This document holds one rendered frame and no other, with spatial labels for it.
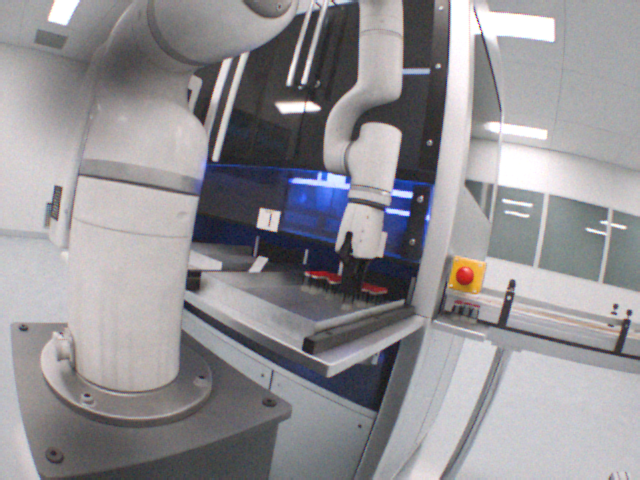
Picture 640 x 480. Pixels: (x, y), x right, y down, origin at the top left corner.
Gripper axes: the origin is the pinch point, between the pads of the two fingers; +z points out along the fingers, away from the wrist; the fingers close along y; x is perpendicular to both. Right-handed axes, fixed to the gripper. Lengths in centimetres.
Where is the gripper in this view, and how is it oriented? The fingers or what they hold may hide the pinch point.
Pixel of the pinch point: (352, 282)
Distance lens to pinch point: 65.9
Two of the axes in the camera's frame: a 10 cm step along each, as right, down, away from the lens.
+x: 8.0, 1.9, -5.6
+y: -5.6, -0.7, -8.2
